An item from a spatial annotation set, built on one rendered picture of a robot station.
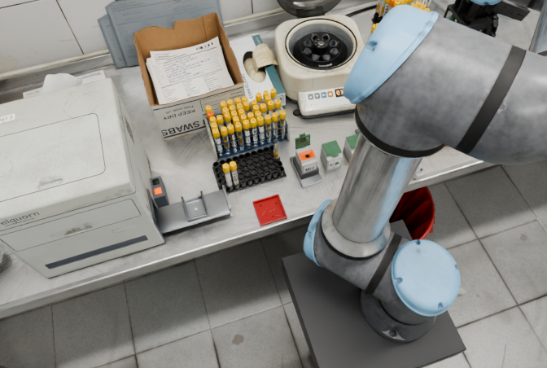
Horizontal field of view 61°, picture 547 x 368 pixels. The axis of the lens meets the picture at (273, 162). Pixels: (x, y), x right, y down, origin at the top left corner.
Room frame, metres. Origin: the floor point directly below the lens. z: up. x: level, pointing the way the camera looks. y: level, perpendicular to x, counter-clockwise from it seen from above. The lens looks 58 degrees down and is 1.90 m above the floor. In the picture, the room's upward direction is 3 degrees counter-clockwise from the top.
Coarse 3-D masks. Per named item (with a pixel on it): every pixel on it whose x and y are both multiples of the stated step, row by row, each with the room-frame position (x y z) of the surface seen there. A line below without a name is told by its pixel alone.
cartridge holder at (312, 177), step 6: (294, 156) 0.65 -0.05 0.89; (294, 162) 0.63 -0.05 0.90; (294, 168) 0.62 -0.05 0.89; (318, 168) 0.60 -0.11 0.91; (300, 174) 0.59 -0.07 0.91; (306, 174) 0.59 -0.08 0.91; (312, 174) 0.59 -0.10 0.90; (318, 174) 0.60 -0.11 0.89; (300, 180) 0.58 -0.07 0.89; (306, 180) 0.58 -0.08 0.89; (312, 180) 0.58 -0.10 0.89; (318, 180) 0.58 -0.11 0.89
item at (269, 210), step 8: (256, 200) 0.53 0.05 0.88; (264, 200) 0.54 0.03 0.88; (272, 200) 0.54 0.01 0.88; (280, 200) 0.53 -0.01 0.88; (256, 208) 0.51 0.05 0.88; (264, 208) 0.51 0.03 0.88; (272, 208) 0.51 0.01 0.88; (280, 208) 0.51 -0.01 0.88; (264, 216) 0.49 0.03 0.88; (272, 216) 0.49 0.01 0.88; (280, 216) 0.49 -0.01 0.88; (264, 224) 0.47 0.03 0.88
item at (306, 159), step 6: (300, 150) 0.63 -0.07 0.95; (306, 150) 0.63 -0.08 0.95; (312, 150) 0.63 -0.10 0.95; (300, 156) 0.61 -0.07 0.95; (306, 156) 0.62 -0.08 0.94; (312, 156) 0.61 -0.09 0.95; (300, 162) 0.60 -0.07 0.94; (306, 162) 0.60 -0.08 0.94; (312, 162) 0.60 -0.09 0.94; (300, 168) 0.60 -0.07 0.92; (306, 168) 0.59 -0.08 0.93; (312, 168) 0.60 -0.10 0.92
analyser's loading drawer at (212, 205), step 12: (216, 192) 0.54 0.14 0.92; (180, 204) 0.52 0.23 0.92; (192, 204) 0.51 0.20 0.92; (204, 204) 0.50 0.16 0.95; (216, 204) 0.51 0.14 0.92; (228, 204) 0.50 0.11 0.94; (156, 216) 0.49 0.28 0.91; (168, 216) 0.49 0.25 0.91; (180, 216) 0.49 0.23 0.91; (192, 216) 0.48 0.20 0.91; (204, 216) 0.48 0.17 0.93; (216, 216) 0.48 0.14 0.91; (168, 228) 0.45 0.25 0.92
